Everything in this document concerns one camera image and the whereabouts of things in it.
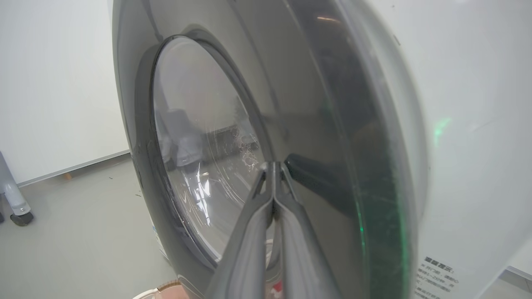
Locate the metal panel leg with caster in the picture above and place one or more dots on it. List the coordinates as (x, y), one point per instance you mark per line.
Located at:
(16, 199)

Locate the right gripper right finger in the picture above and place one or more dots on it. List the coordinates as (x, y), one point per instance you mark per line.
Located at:
(303, 257)

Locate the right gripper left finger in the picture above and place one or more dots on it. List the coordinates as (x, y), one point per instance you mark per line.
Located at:
(245, 249)

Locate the cream perforated laundry basket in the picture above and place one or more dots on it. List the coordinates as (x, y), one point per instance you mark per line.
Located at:
(166, 290)

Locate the washing machine glass door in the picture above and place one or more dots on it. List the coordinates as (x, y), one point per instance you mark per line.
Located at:
(291, 83)

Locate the white partition panel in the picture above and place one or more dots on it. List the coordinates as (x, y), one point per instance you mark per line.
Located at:
(58, 83)

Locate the white front-load washing machine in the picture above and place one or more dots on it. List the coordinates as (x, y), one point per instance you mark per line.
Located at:
(478, 124)

